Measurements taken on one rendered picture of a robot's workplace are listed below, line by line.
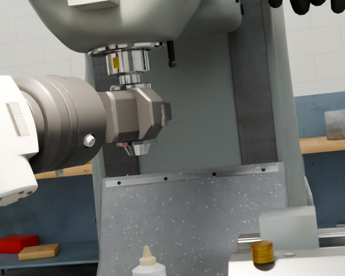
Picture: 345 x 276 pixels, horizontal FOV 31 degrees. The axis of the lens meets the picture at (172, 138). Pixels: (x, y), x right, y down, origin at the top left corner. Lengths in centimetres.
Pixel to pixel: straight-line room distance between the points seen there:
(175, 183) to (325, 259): 48
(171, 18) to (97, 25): 8
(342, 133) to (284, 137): 333
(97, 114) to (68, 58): 460
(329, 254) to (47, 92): 31
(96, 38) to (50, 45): 460
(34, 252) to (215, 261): 378
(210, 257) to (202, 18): 40
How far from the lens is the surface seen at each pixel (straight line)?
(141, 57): 69
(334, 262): 64
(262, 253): 62
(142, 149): 69
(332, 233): 74
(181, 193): 106
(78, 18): 63
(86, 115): 57
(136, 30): 63
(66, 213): 526
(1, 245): 514
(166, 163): 108
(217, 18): 80
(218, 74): 106
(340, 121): 438
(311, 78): 489
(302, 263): 64
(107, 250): 106
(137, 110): 63
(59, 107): 54
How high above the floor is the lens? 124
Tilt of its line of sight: 3 degrees down
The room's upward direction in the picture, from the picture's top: 6 degrees counter-clockwise
